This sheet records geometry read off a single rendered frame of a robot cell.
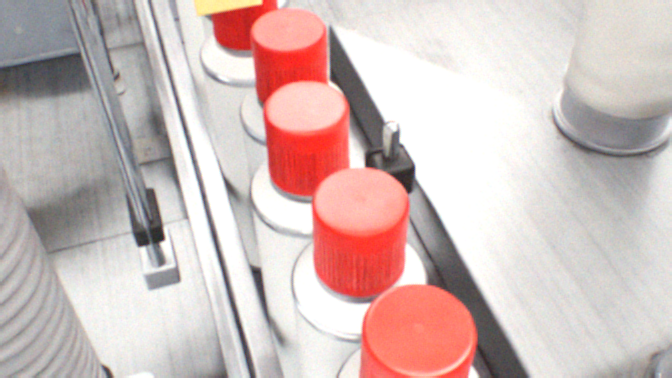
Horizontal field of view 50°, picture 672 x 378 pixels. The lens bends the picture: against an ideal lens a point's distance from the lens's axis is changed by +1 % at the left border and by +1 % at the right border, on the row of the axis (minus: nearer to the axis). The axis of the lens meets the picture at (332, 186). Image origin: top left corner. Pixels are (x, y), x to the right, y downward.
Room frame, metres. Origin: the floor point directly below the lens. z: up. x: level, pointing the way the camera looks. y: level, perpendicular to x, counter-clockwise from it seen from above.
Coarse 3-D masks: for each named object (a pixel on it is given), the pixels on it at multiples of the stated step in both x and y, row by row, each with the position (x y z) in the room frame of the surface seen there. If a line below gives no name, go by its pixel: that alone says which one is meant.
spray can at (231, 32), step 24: (264, 0) 0.30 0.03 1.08; (216, 24) 0.30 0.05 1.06; (240, 24) 0.29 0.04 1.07; (216, 48) 0.30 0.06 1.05; (240, 48) 0.29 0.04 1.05; (216, 72) 0.29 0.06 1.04; (240, 72) 0.28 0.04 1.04; (216, 96) 0.29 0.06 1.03; (240, 96) 0.28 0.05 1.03; (216, 120) 0.29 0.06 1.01; (216, 144) 0.30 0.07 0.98; (240, 144) 0.28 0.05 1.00; (240, 168) 0.28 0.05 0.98; (240, 192) 0.28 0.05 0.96; (240, 216) 0.29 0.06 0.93
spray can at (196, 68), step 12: (180, 0) 0.39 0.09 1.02; (192, 0) 0.38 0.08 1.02; (180, 12) 0.39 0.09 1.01; (192, 12) 0.38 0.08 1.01; (180, 24) 0.40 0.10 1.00; (192, 24) 0.38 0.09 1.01; (192, 36) 0.38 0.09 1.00; (204, 36) 0.38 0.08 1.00; (192, 48) 0.39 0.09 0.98; (192, 60) 0.39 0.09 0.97; (192, 72) 0.39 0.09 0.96; (204, 84) 0.38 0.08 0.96; (204, 96) 0.38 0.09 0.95; (204, 108) 0.39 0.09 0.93
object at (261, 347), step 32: (160, 0) 0.48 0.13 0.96; (160, 32) 0.44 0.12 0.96; (192, 96) 0.37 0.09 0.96; (192, 128) 0.33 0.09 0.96; (224, 192) 0.28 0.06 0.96; (224, 224) 0.26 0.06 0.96; (224, 256) 0.23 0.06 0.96; (256, 288) 0.21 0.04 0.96; (256, 320) 0.19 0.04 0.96; (256, 352) 0.18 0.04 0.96
